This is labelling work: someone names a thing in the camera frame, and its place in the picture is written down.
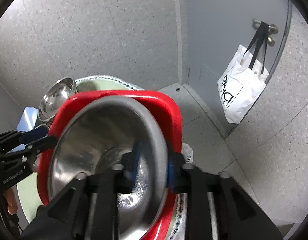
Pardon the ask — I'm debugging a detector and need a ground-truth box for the light blue plastic plate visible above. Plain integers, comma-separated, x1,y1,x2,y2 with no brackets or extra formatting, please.
12,106,40,153

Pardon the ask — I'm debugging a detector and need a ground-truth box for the large steel bowl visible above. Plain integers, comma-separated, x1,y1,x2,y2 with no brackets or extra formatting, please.
47,95,168,239

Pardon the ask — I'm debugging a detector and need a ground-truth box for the person left hand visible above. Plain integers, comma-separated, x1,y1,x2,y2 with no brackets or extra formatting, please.
4,188,18,215

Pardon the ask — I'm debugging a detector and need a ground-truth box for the round table with green cloth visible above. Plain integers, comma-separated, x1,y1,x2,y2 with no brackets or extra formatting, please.
17,75,188,239

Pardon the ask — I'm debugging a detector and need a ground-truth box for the red plastic basin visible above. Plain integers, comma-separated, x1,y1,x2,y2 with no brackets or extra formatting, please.
37,90,182,239

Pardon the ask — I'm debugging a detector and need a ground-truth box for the white tote bag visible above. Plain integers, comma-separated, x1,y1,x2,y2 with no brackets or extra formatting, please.
217,22,269,124

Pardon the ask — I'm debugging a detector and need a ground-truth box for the grey door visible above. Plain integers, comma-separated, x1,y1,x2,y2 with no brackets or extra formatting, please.
187,0,291,137

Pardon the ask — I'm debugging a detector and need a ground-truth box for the metal door handle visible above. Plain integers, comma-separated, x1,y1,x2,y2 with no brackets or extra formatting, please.
253,18,278,47

